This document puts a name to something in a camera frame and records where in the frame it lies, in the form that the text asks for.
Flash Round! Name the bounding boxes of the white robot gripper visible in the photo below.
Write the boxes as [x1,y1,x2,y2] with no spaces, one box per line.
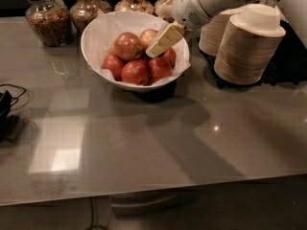
[146,0,211,58]

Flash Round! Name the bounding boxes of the yellowish red top apple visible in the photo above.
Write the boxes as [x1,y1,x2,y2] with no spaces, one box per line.
[139,29,157,49]

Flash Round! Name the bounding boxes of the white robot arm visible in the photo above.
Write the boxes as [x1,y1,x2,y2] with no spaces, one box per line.
[146,0,307,58]

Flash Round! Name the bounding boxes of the red right back apple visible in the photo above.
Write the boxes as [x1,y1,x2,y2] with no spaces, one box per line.
[161,48,177,68]

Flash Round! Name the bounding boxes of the red front right apple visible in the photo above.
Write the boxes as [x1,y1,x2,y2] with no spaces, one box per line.
[148,57,173,82]

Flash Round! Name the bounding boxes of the large red top-left apple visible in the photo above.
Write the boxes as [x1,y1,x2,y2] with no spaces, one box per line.
[113,33,143,61]

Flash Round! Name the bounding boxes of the white bowl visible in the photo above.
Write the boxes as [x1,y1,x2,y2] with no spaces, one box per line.
[80,11,191,93]

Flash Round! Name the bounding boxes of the red front middle apple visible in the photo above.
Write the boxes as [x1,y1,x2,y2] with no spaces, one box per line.
[121,60,150,86]

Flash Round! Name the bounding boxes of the red left apple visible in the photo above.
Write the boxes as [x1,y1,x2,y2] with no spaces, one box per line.
[102,54,126,81]

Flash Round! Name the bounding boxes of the rear stack paper bowls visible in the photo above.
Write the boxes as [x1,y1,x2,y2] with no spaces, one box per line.
[199,8,243,57]

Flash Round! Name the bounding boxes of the stack paper bowls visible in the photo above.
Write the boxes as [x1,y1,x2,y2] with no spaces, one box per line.
[214,4,286,85]
[199,8,243,57]

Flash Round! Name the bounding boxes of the front stack paper bowls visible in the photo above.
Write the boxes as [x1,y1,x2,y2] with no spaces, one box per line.
[214,4,286,85]

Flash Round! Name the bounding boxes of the glass jar of granola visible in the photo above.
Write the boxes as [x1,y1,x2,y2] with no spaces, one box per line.
[25,0,72,47]

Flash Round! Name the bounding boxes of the black mat under stacks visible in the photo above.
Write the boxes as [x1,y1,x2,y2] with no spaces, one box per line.
[201,20,307,88]

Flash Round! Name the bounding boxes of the black device with cable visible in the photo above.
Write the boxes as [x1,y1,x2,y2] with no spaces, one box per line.
[0,83,27,131]

